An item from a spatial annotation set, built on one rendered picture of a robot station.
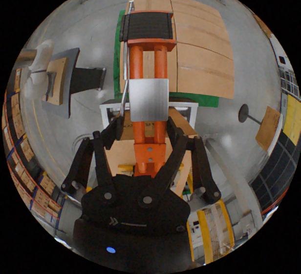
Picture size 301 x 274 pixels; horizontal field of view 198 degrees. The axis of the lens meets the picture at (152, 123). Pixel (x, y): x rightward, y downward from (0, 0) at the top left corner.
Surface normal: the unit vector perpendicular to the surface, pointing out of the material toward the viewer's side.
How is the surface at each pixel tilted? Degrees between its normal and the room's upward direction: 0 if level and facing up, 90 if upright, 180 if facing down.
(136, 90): 0
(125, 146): 0
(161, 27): 0
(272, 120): 90
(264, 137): 90
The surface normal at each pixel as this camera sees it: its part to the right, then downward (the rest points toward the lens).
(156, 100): 0.03, 0.40
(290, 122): -1.00, 0.07
